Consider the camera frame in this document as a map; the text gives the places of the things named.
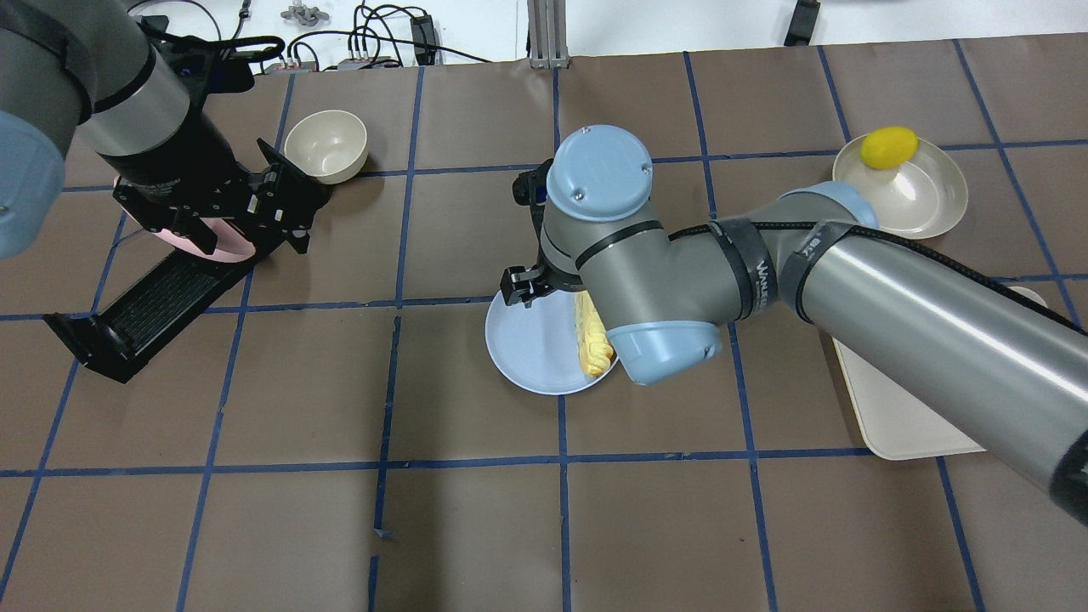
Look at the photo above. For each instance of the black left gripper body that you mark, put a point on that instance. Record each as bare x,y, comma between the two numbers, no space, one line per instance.
174,157

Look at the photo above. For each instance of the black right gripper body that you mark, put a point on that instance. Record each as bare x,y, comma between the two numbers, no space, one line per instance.
519,285

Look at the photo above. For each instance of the light blue plate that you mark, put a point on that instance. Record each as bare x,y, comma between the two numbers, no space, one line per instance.
538,347

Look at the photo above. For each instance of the orange striped bread loaf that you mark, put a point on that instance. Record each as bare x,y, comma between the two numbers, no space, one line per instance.
596,354

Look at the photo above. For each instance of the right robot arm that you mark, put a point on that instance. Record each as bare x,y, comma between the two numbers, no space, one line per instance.
1004,370

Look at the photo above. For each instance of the pink plate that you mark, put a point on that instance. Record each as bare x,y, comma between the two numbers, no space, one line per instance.
210,239

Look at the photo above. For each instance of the small cream bowl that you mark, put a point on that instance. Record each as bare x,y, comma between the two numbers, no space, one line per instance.
331,146

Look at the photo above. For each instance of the black dish rack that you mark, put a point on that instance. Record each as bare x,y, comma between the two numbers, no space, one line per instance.
161,306

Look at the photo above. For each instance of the grey connector box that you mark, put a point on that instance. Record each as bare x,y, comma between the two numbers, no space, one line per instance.
303,59

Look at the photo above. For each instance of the black power adapter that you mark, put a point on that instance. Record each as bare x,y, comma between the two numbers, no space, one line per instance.
425,40

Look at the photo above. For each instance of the yellow lemon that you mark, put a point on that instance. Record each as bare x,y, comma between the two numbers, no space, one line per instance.
888,147

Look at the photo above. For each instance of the white rectangular tray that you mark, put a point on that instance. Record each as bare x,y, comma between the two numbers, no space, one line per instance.
894,424

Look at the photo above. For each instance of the white shallow bowl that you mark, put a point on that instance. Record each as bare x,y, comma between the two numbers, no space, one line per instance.
923,198

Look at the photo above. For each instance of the aluminium frame post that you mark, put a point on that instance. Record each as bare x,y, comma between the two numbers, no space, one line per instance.
547,35

